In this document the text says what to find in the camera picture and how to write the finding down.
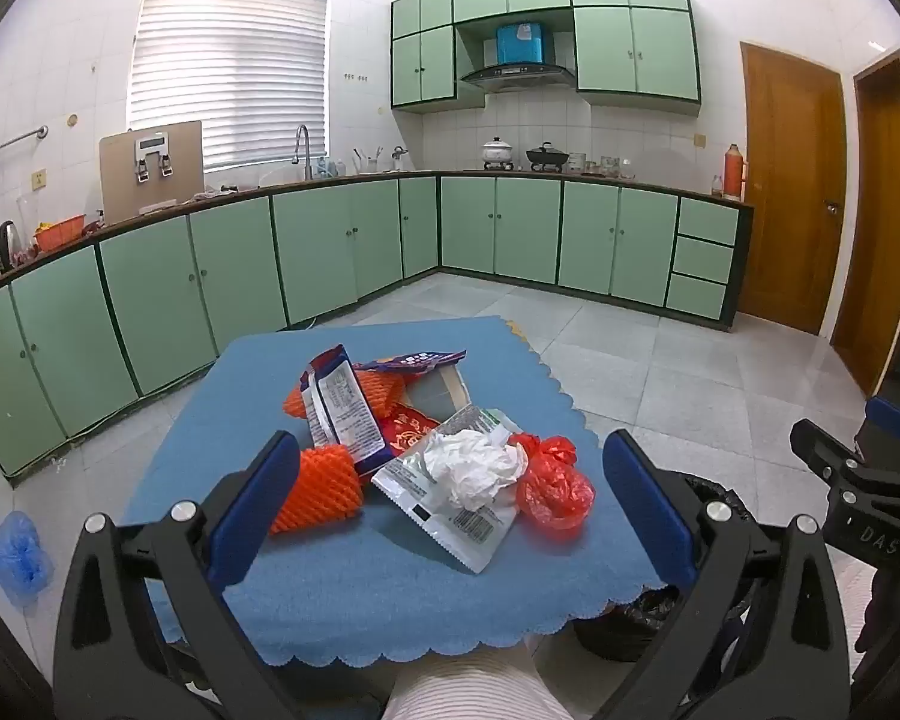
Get white blue snack wrapper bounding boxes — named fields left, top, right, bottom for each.
left=301, top=345, right=398, bottom=475

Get white paper cup purple lid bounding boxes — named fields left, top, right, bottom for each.
left=354, top=349, right=470, bottom=425

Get orange foam fruit net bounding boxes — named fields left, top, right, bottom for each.
left=268, top=444, right=365, bottom=537
left=283, top=369, right=410, bottom=421

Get green wall cabinets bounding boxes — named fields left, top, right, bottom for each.
left=390, top=0, right=702, bottom=117

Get white window blind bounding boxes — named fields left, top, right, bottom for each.
left=126, top=0, right=332, bottom=173

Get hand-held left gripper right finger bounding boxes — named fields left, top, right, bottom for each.
left=602, top=430, right=852, bottom=720

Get orange thermos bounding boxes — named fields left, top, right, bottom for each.
left=724, top=142, right=747, bottom=201

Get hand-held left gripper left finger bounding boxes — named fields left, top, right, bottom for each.
left=52, top=431, right=305, bottom=720

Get green base cabinets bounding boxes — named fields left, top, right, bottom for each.
left=0, top=172, right=755, bottom=477

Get orange basket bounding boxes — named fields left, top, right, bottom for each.
left=34, top=215, right=89, bottom=252

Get black wok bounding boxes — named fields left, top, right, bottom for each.
left=525, top=141, right=571, bottom=170

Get wooden door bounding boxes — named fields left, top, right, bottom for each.
left=739, top=41, right=848, bottom=337
left=831, top=49, right=900, bottom=397

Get cardboard box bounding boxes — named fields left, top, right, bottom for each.
left=99, top=120, right=207, bottom=218

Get blue shoe cover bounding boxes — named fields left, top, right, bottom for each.
left=0, top=510, right=52, bottom=605

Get white tissue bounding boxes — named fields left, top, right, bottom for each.
left=424, top=427, right=530, bottom=511

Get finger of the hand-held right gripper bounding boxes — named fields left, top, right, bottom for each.
left=855, top=395, right=900, bottom=467
left=789, top=418, right=884, bottom=501

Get black lined trash bin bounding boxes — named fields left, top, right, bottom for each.
left=574, top=472, right=758, bottom=665

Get red foil packet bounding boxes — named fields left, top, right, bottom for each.
left=379, top=401, right=443, bottom=458

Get red plastic bag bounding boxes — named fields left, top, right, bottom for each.
left=508, top=431, right=597, bottom=533

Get range hood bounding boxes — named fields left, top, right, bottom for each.
left=459, top=64, right=575, bottom=95

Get blue scalloped tablecloth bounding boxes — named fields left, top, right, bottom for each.
left=120, top=315, right=665, bottom=670

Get metal towel rail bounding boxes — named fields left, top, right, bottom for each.
left=0, top=125, right=50, bottom=158

